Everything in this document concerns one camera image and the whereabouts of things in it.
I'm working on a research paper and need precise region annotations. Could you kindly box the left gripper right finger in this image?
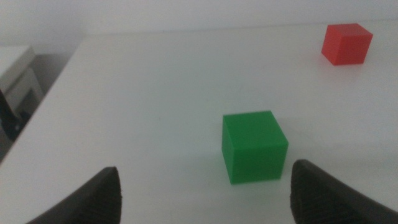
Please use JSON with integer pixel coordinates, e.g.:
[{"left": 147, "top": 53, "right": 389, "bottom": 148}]
[{"left": 290, "top": 159, "right": 398, "bottom": 224}]

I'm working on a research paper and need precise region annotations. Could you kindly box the red cube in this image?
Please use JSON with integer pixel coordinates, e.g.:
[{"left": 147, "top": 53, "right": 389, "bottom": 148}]
[{"left": 321, "top": 22, "right": 374, "bottom": 67}]

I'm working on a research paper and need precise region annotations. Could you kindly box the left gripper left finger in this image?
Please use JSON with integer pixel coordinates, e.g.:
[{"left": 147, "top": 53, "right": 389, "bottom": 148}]
[{"left": 26, "top": 166, "right": 123, "bottom": 224}]

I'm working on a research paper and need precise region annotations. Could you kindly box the green cube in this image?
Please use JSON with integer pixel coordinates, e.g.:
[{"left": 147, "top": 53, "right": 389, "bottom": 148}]
[{"left": 221, "top": 110, "right": 289, "bottom": 185}]

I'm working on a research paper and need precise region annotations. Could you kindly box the white cabinet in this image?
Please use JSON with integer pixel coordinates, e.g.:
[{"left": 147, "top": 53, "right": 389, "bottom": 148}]
[{"left": 0, "top": 45, "right": 44, "bottom": 116}]

